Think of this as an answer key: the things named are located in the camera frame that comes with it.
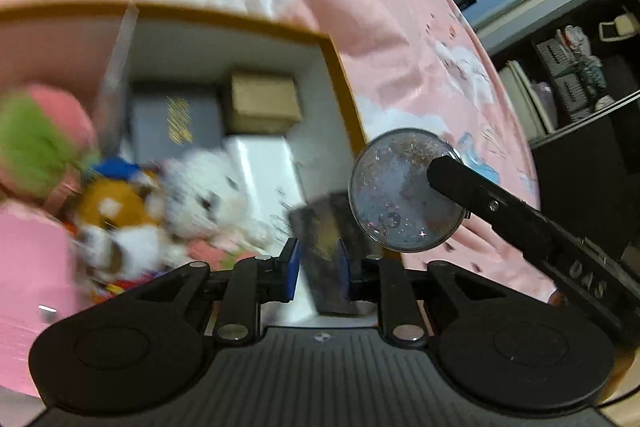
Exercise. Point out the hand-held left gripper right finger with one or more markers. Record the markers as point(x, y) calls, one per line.
point(350, 279)

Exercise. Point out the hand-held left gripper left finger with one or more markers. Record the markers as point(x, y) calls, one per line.
point(292, 272)

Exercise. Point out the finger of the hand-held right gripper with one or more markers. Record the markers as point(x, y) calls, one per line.
point(480, 197)

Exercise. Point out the dark shiny packet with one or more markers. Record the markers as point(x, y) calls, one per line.
point(322, 257)

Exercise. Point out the round glitter disc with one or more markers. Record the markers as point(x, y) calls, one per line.
point(390, 187)

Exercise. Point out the white rectangular box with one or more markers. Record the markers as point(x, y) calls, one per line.
point(265, 167)

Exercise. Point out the white crochet bunny plush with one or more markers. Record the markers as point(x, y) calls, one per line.
point(210, 192)

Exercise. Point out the dark grey gold-print box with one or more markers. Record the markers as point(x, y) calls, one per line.
point(200, 122)

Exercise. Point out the brown white plush dog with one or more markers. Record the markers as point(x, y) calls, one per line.
point(115, 202)

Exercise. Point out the orange cardboard box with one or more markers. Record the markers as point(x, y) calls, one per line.
point(320, 72)

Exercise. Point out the pink fabric pouch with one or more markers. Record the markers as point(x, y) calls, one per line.
point(30, 267)

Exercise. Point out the pink plush ball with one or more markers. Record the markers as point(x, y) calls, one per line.
point(65, 107)

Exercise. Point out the white stacked books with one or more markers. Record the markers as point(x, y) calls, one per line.
point(520, 102)

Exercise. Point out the black shelf unit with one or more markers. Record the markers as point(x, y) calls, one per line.
point(590, 167)

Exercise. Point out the grey keyboard stack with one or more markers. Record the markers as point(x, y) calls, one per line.
point(560, 72)

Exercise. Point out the toy figure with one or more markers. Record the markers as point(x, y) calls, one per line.
point(585, 67)

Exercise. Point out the small gold box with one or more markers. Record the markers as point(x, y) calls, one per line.
point(265, 102)

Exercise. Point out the small white device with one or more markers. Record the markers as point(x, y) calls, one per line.
point(617, 27)

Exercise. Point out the pink cloud-print bedsheet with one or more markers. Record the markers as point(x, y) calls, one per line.
point(350, 7)

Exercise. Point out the silver carabiner clip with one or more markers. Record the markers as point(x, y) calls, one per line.
point(47, 312)

